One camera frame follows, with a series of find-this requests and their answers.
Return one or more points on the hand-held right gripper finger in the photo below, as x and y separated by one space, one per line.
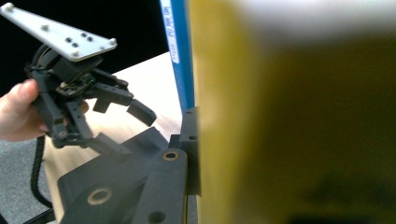
191 155

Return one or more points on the thick blue book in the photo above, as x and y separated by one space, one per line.
183 56

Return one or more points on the yellow book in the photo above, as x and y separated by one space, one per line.
280 124

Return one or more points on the black curtain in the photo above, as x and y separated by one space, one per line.
134 25

